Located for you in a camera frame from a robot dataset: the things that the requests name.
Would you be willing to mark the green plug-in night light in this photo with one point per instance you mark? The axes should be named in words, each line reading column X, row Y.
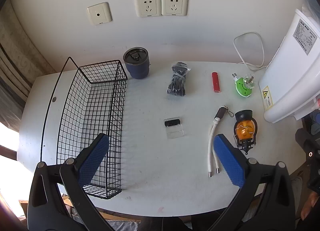
column 242, row 88

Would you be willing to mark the red lighter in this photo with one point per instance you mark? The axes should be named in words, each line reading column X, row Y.
column 216, row 83

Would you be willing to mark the orange and black lantern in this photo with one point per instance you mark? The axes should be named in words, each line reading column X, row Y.
column 243, row 128

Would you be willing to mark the dark blue lidded tumbler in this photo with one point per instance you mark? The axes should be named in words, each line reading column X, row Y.
column 137, row 69

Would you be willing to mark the clear plastic case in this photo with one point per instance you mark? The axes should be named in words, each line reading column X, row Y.
column 172, row 122

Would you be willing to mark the white plastic appliance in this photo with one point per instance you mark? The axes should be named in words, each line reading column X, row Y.
column 287, row 76

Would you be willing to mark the cardboard box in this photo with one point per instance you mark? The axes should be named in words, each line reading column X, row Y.
column 65, row 199

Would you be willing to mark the person's right hand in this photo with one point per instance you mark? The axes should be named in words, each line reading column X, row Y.
column 308, row 203

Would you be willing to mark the white wall power socket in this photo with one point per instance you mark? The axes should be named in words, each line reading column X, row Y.
column 175, row 4
column 148, row 5

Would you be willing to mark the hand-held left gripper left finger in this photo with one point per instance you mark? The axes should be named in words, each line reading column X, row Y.
column 95, row 156

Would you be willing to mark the beige patterned curtain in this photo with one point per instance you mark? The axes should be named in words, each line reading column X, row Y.
column 15, row 53

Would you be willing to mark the white wall antenna plate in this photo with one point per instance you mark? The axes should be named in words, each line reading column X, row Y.
column 99, row 14

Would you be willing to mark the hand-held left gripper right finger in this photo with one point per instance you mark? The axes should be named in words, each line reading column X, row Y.
column 230, row 161

